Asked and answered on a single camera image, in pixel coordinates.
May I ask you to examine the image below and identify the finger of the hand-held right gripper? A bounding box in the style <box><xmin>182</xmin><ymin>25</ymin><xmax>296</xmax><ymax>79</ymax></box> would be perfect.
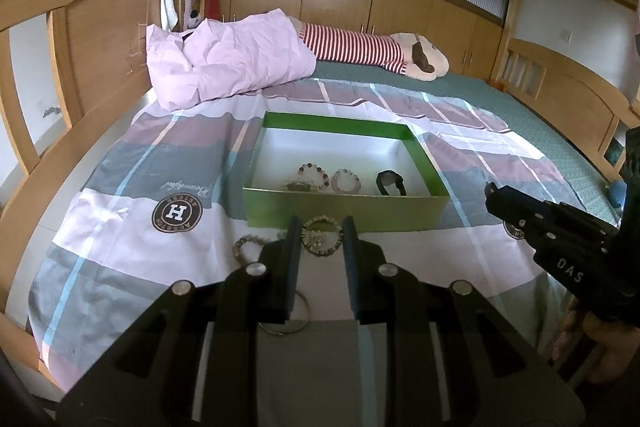
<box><xmin>484</xmin><ymin>181</ymin><xmax>621</xmax><ymax>238</ymax></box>
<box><xmin>492</xmin><ymin>207</ymin><xmax>613</xmax><ymax>258</ymax></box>

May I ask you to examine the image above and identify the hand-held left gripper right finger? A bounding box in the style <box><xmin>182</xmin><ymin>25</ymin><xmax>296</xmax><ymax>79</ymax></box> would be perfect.
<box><xmin>344</xmin><ymin>216</ymin><xmax>586</xmax><ymax>427</ymax></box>

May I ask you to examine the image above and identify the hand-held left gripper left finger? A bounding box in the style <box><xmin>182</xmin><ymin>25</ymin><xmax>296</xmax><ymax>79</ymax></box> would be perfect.
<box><xmin>55</xmin><ymin>216</ymin><xmax>304</xmax><ymax>427</ymax></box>

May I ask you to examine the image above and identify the gold ornate bracelet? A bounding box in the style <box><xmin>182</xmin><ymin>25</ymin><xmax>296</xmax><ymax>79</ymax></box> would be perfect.
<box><xmin>301</xmin><ymin>215</ymin><xmax>345</xmax><ymax>257</ymax></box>

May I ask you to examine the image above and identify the green cardboard box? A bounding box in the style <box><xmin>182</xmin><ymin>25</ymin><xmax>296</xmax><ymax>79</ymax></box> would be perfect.
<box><xmin>242</xmin><ymin>111</ymin><xmax>450</xmax><ymax>232</ymax></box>

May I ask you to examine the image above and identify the clear crystal bracelet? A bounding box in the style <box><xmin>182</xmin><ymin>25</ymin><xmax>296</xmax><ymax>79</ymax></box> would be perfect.
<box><xmin>330</xmin><ymin>168</ymin><xmax>362</xmax><ymax>194</ymax></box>

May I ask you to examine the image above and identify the black wristwatch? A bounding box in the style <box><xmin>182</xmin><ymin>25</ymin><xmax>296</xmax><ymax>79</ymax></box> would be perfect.
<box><xmin>376</xmin><ymin>170</ymin><xmax>407</xmax><ymax>196</ymax></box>

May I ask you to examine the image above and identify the red black beaded bracelet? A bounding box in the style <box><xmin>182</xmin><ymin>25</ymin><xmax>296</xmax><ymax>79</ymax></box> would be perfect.
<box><xmin>297</xmin><ymin>163</ymin><xmax>331</xmax><ymax>190</ymax></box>

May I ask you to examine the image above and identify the person's right hand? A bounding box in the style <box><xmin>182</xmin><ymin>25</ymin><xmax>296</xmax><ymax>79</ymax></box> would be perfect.
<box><xmin>552</xmin><ymin>302</ymin><xmax>640</xmax><ymax>383</ymax></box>

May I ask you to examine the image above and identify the silver bangle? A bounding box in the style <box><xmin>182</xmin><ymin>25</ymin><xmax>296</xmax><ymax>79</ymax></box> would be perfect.
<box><xmin>257</xmin><ymin>289</ymin><xmax>311</xmax><ymax>337</ymax></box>

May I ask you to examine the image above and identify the plaid bed sheet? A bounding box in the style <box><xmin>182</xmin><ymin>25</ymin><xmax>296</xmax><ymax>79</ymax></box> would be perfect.
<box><xmin>27</xmin><ymin>79</ymin><xmax>576</xmax><ymax>393</ymax></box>

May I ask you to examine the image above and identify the pink pillow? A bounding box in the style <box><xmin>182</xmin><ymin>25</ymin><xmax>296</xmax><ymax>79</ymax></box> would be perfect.
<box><xmin>145</xmin><ymin>8</ymin><xmax>317</xmax><ymax>110</ymax></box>

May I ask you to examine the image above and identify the striped long plush toy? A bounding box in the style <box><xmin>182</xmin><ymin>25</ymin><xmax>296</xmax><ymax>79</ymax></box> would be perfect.
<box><xmin>295</xmin><ymin>21</ymin><xmax>450</xmax><ymax>82</ymax></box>

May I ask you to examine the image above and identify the grey beaded bracelet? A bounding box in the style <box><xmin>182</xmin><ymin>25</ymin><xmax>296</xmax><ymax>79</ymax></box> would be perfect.
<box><xmin>232</xmin><ymin>233</ymin><xmax>273</xmax><ymax>265</ymax></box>

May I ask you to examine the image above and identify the wooden bunk bed frame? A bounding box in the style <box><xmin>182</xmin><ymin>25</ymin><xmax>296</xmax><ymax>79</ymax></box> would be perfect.
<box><xmin>0</xmin><ymin>0</ymin><xmax>640</xmax><ymax>408</ymax></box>

